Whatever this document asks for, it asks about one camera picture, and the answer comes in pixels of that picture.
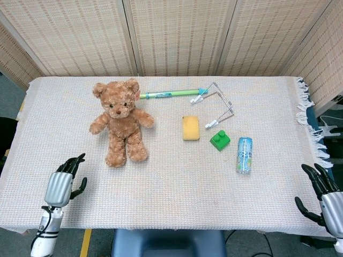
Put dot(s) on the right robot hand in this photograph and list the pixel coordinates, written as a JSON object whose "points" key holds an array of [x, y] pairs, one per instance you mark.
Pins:
{"points": [[325, 199]]}

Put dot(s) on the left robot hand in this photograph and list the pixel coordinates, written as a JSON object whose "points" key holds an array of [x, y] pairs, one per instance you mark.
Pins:
{"points": [[57, 188]]}

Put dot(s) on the brown teddy bear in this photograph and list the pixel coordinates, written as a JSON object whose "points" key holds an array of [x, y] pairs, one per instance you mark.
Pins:
{"points": [[120, 123]]}

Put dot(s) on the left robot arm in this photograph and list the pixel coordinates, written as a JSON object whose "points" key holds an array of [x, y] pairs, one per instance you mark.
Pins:
{"points": [[45, 230]]}

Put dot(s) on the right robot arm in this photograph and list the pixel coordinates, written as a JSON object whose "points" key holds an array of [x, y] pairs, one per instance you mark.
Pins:
{"points": [[339, 247]]}

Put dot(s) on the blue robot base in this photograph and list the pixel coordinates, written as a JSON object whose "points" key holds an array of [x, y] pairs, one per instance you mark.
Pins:
{"points": [[167, 243]]}

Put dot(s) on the blue printed plastic bottle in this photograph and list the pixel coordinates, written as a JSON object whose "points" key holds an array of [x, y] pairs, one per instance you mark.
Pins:
{"points": [[244, 155]]}

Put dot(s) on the woven beige tablecloth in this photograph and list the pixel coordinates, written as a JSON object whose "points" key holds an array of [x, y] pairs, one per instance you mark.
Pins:
{"points": [[171, 187]]}

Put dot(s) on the green toy building block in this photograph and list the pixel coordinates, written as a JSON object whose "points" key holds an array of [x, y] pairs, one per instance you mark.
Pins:
{"points": [[220, 140]]}

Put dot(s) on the yellow sponge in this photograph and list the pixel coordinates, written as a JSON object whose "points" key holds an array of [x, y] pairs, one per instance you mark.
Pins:
{"points": [[190, 128]]}

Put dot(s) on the green tube with blue print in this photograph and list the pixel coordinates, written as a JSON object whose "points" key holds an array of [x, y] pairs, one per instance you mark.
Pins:
{"points": [[171, 93]]}

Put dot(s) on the woven bamboo folding screen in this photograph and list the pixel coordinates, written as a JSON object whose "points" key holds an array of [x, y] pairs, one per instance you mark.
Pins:
{"points": [[171, 37]]}

